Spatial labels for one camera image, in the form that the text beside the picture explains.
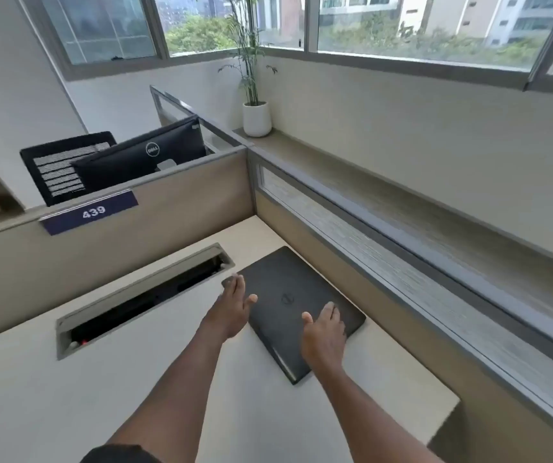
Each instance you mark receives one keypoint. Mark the person's right hand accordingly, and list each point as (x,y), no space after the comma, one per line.
(324,339)

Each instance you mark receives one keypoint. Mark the person's left hand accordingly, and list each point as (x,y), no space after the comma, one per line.
(228,313)

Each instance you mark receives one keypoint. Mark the dark grey laptop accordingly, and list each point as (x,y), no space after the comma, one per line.
(281,277)

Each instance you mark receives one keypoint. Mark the person's left forearm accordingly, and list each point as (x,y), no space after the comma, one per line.
(175,395)

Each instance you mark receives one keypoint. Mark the person's right forearm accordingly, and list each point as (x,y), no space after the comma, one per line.
(368,419)

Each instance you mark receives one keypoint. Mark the white desk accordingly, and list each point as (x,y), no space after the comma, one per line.
(40,395)

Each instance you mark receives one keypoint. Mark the beige partition with frosted glass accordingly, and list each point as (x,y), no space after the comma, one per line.
(402,284)

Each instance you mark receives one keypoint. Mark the wooden window ledge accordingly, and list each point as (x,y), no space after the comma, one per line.
(402,207)

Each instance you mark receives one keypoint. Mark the dark shirt sleeve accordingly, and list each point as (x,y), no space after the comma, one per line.
(117,455)

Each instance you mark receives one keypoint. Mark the black computer monitor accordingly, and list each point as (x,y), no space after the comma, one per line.
(127,163)

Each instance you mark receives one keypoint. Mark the blue number sign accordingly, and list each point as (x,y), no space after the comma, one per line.
(64,221)

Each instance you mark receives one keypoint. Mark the bamboo plant in white pot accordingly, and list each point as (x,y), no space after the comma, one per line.
(256,120)

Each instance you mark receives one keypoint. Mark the grey framed glass partition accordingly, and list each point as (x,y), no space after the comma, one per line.
(168,110)

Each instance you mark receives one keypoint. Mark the black mesh office chair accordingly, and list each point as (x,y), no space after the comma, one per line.
(40,159)

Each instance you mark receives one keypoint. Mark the grey framed window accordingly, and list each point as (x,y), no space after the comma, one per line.
(103,28)
(450,24)

